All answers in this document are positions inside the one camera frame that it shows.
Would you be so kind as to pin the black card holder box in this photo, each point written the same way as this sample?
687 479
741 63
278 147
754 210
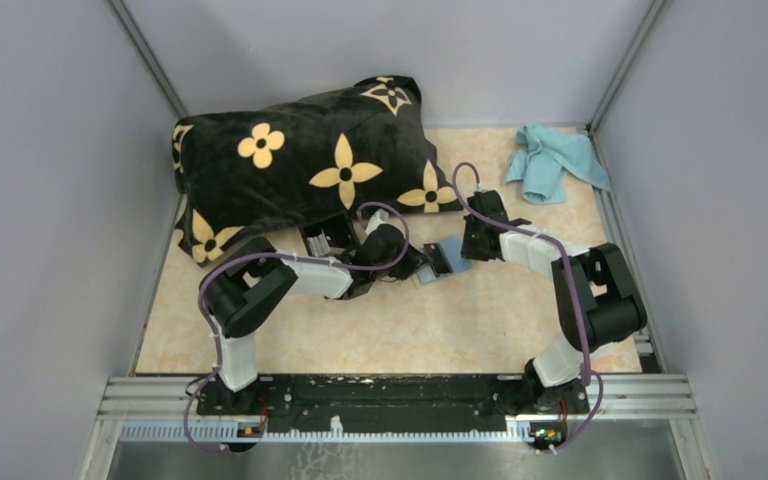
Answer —
336 236

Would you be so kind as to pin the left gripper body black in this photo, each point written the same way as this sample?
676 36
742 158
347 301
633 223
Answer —
395 270

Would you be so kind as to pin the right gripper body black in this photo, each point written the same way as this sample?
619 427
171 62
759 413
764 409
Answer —
472 246

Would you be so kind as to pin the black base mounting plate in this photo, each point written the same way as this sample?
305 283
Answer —
408 404

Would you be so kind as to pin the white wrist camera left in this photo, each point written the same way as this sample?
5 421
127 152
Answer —
379 218

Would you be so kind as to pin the aluminium frame rail front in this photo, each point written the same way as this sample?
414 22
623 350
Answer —
164 408

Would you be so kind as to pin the light blue towel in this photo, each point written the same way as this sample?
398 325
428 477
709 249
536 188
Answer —
545 156

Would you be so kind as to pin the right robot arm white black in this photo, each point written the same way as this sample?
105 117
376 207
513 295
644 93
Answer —
597 299

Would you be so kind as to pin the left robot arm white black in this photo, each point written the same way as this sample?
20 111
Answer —
240 295

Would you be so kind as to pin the black pillow with cream flowers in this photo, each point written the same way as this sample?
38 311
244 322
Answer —
248 173

